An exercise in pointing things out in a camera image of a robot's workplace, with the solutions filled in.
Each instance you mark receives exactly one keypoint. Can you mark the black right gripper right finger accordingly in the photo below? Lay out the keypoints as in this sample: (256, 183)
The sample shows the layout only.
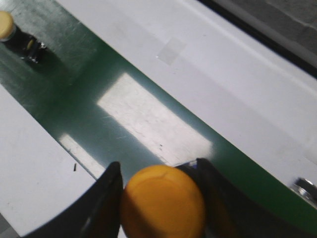
(232, 214)

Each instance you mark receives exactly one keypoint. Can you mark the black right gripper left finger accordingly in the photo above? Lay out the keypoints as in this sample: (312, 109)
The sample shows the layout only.
(94, 215)

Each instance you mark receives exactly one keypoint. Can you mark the yellow mushroom push button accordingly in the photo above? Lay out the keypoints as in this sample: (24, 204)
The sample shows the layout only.
(23, 44)
(161, 201)

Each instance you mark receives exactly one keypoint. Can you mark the green conveyor belt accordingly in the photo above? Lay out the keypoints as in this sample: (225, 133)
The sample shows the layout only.
(146, 82)

